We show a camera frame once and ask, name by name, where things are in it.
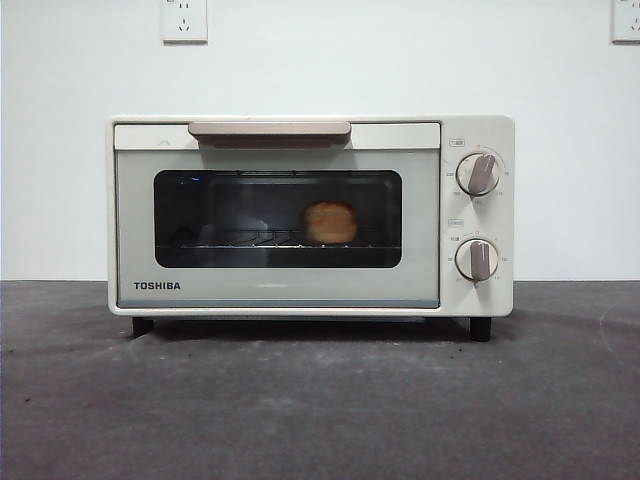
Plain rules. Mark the cream white toaster oven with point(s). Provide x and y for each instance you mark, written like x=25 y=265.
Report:
x=500 y=140

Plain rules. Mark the golden brown bread roll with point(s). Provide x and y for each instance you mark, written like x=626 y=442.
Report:
x=331 y=224

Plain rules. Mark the white wall socket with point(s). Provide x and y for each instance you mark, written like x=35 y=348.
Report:
x=626 y=20
x=183 y=22

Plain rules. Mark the round beige oven knob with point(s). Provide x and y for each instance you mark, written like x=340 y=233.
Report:
x=477 y=260
x=480 y=174

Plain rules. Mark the black oven foot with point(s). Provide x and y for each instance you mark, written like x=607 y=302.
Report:
x=142 y=327
x=480 y=330

